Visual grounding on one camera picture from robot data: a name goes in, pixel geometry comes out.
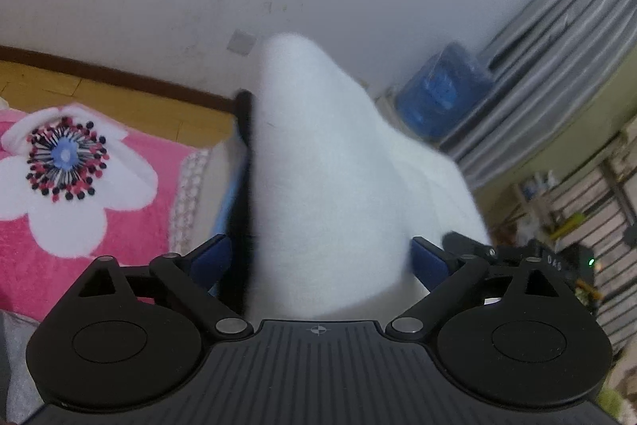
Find metal railing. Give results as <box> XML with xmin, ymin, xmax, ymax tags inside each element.
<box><xmin>545</xmin><ymin>116</ymin><xmax>637</xmax><ymax>358</ymax></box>

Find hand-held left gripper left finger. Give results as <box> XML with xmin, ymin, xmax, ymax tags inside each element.
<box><xmin>50</xmin><ymin>233</ymin><xmax>253</xmax><ymax>339</ymax></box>

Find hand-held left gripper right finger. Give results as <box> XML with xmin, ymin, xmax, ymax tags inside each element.
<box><xmin>387</xmin><ymin>237</ymin><xmax>580</xmax><ymax>340</ymax></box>

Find blue water bottle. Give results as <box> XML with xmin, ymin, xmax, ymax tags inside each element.
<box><xmin>395</xmin><ymin>41</ymin><xmax>494</xmax><ymax>142</ymax></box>

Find pink floral blanket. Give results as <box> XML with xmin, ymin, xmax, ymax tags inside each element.
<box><xmin>0</xmin><ymin>104</ymin><xmax>212</xmax><ymax>322</ymax></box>

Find grey curtain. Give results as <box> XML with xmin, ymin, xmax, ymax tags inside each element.
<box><xmin>438</xmin><ymin>0</ymin><xmax>637</xmax><ymax>193</ymax></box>

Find black folded garment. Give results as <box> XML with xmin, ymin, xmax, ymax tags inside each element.
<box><xmin>219</xmin><ymin>90</ymin><xmax>260</xmax><ymax>313</ymax></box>

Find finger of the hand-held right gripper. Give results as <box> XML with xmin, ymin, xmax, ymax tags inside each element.
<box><xmin>442</xmin><ymin>231</ymin><xmax>498</xmax><ymax>264</ymax></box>

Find folding table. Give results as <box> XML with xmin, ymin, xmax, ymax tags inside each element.
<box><xmin>510</xmin><ymin>168</ymin><xmax>590</xmax><ymax>251</ymax></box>

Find pink checked folded blanket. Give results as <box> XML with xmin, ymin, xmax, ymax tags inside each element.
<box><xmin>168</xmin><ymin>141</ymin><xmax>242</xmax><ymax>257</ymax></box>

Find white water dispenser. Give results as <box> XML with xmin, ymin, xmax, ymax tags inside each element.
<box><xmin>372</xmin><ymin>87</ymin><xmax>449</xmax><ymax>153</ymax></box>

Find white knit sweater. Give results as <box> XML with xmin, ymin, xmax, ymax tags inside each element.
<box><xmin>239</xmin><ymin>34</ymin><xmax>492</xmax><ymax>322</ymax></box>

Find white wall socket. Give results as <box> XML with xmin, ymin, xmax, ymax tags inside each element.
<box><xmin>228</xmin><ymin>30</ymin><xmax>258</xmax><ymax>56</ymax></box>

